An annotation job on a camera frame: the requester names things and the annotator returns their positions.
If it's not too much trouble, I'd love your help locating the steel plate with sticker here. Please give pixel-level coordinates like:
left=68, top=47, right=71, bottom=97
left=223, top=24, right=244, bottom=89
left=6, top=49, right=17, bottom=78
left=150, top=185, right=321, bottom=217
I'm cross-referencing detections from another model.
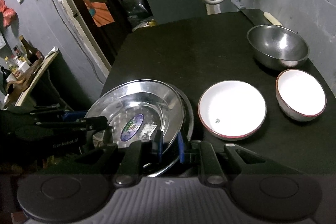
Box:
left=85, top=79, right=185, bottom=152

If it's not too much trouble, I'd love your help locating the white ceramic bowl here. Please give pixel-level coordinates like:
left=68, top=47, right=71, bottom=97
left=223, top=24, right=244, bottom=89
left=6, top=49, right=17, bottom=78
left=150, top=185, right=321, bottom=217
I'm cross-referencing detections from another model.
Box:
left=198, top=80, right=267, bottom=141
left=275, top=69, right=327, bottom=122

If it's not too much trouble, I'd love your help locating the deep steel bowl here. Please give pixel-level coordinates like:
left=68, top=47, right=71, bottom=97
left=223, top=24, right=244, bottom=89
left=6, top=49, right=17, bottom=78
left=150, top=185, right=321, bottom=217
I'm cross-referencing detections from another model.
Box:
left=247, top=25, right=310, bottom=71

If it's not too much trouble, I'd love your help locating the wooden side counter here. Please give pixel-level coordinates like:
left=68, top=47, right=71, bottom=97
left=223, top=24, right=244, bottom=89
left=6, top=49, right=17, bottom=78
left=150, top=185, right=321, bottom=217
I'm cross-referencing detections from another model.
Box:
left=3, top=47, right=59, bottom=109

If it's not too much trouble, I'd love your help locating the wooden cutting board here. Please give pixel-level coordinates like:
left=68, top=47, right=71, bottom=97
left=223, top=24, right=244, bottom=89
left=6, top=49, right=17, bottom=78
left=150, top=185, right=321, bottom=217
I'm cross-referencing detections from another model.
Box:
left=5, top=60, right=43, bottom=100

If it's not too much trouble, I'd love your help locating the white soap bottle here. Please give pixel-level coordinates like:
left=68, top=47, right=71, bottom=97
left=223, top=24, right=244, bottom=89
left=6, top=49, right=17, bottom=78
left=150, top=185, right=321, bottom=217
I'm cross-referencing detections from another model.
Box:
left=16, top=56, right=30, bottom=74

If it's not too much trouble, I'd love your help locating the yellow oil bottle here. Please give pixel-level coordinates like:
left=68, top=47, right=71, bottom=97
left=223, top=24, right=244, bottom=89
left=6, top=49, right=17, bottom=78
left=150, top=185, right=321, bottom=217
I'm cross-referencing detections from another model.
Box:
left=5, top=56, right=21, bottom=79

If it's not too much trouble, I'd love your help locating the dark glass bottle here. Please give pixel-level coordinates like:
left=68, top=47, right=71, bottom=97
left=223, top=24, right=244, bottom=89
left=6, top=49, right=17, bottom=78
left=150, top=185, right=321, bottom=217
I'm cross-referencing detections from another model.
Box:
left=19, top=35, right=43, bottom=64

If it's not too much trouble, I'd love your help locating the red plastic bag on wall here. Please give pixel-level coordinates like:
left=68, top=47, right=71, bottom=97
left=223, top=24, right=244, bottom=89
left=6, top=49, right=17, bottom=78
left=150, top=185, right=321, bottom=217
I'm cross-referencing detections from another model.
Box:
left=0, top=0, right=17, bottom=28

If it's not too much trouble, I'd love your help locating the cleaver with cream handle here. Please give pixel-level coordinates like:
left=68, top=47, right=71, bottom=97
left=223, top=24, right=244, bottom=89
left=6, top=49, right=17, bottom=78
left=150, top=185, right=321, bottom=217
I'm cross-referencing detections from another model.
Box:
left=231, top=0, right=282, bottom=26

